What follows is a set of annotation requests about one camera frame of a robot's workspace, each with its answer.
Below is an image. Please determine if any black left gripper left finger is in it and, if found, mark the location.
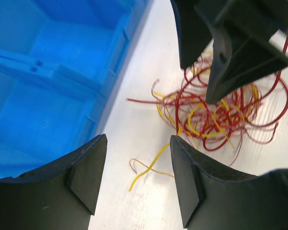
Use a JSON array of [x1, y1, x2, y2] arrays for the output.
[[0, 134, 108, 230]]

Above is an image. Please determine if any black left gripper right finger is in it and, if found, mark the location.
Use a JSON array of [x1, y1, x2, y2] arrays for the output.
[[170, 136, 288, 230]]

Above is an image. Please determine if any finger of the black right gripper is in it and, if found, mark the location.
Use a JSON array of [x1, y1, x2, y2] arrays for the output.
[[170, 0, 213, 69], [194, 0, 288, 104]]

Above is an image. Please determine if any red wire bundle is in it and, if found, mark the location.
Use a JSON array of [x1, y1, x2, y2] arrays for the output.
[[126, 33, 288, 166]]

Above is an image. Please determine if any blue three-compartment plastic bin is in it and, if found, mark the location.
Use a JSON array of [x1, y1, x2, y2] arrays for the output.
[[0, 0, 149, 179]]

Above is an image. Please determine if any thin orange wire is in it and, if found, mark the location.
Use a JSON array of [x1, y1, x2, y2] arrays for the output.
[[129, 158, 175, 179]]

